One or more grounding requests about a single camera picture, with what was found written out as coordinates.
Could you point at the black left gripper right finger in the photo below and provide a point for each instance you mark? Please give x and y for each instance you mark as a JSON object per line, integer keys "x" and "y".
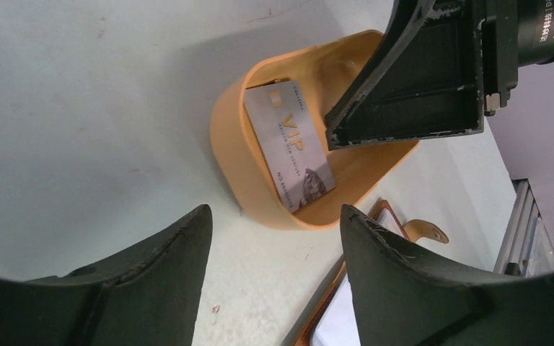
{"x": 405, "y": 294}

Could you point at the aluminium frame rail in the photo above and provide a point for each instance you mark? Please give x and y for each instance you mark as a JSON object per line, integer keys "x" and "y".
{"x": 526, "y": 249}

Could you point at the brown leather card holder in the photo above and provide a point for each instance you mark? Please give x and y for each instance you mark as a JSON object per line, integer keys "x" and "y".
{"x": 329, "y": 318}

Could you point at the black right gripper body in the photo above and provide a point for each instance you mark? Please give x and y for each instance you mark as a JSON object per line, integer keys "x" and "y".
{"x": 500, "y": 52}

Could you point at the silver VIP card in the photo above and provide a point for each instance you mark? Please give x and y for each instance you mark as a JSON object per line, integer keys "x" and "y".
{"x": 283, "y": 125}

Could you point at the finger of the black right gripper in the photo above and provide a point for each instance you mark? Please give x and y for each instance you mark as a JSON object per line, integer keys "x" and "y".
{"x": 424, "y": 80}

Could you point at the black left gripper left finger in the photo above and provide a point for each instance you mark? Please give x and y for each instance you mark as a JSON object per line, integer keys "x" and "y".
{"x": 146, "y": 294}

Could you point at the orange plastic tray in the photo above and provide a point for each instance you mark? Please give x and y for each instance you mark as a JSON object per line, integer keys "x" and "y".
{"x": 324, "y": 73}

